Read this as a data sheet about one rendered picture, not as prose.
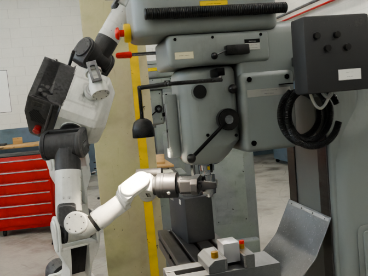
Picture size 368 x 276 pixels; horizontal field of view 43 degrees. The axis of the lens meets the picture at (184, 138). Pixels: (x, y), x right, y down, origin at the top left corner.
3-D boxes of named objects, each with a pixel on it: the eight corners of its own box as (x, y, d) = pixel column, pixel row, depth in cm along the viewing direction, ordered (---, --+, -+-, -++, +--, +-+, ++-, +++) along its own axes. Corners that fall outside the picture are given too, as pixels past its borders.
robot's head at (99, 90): (88, 104, 170) (94, 90, 163) (81, 81, 174) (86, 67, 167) (105, 102, 174) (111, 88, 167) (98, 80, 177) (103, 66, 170)
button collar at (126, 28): (125, 41, 149) (124, 22, 148) (124, 44, 154) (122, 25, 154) (132, 40, 149) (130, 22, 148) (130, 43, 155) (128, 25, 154)
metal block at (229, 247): (224, 263, 142) (223, 244, 142) (218, 257, 148) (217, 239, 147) (240, 260, 143) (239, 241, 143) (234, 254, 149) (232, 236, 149)
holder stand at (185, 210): (188, 243, 191) (183, 196, 189) (171, 231, 211) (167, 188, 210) (215, 238, 195) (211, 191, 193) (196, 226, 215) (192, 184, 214)
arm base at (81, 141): (44, 170, 166) (35, 144, 159) (52, 148, 177) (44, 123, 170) (86, 166, 165) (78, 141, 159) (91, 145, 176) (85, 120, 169)
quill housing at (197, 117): (188, 168, 148) (179, 67, 145) (174, 161, 168) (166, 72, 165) (244, 161, 152) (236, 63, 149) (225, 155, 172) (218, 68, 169)
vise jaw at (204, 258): (209, 274, 138) (208, 262, 137) (197, 261, 150) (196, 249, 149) (228, 271, 139) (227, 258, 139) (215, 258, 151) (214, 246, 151)
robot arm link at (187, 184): (195, 174, 155) (160, 176, 157) (197, 202, 156) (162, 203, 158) (201, 168, 167) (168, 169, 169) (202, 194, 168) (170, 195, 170)
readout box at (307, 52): (309, 94, 126) (304, 15, 124) (294, 95, 134) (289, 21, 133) (375, 88, 130) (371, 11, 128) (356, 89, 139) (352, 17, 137)
